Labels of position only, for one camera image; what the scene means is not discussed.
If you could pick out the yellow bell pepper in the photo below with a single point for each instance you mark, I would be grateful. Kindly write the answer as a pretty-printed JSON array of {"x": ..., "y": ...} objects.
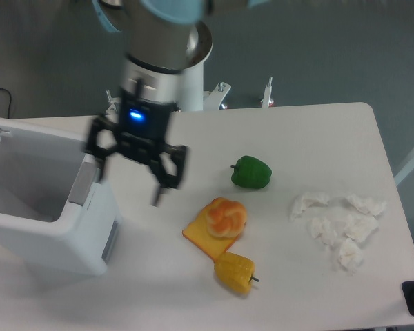
[{"x": 235, "y": 271}]

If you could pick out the crumpled white tissue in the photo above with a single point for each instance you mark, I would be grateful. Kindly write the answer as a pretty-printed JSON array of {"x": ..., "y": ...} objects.
[
  {"x": 346, "y": 256},
  {"x": 321, "y": 228},
  {"x": 367, "y": 205},
  {"x": 305, "y": 200},
  {"x": 359, "y": 227}
]

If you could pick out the orange toast slice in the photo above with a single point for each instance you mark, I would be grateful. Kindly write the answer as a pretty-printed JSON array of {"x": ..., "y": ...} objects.
[{"x": 197, "y": 233}]

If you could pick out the green bell pepper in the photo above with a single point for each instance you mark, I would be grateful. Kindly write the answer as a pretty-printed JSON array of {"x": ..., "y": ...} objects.
[{"x": 250, "y": 172}]

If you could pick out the crumpled white tissue middle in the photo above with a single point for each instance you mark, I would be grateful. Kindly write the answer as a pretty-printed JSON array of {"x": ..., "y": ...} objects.
[{"x": 359, "y": 227}]

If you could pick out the crumpled white tissue centre left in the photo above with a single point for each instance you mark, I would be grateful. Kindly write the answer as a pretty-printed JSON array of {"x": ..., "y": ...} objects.
[{"x": 321, "y": 228}]

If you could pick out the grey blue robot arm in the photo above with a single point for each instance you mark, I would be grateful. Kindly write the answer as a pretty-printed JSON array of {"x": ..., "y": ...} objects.
[{"x": 168, "y": 43}]

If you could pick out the crumpled white tissue top right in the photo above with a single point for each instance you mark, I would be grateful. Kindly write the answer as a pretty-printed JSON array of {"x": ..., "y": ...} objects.
[{"x": 367, "y": 205}]

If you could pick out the crumpled white tissue bottom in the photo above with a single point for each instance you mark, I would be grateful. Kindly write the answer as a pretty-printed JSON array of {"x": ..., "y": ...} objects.
[{"x": 346, "y": 256}]

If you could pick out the white trash can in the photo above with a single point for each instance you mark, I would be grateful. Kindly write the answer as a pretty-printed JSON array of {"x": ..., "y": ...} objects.
[{"x": 55, "y": 212}]

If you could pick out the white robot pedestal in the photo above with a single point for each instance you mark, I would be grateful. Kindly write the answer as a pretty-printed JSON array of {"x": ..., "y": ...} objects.
[{"x": 186, "y": 88}]

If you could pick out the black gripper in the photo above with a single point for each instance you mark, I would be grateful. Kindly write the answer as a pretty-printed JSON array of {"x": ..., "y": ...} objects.
[{"x": 139, "y": 134}]

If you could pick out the round knotted bread roll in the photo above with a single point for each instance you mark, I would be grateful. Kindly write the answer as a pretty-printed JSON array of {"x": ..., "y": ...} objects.
[{"x": 226, "y": 218}]

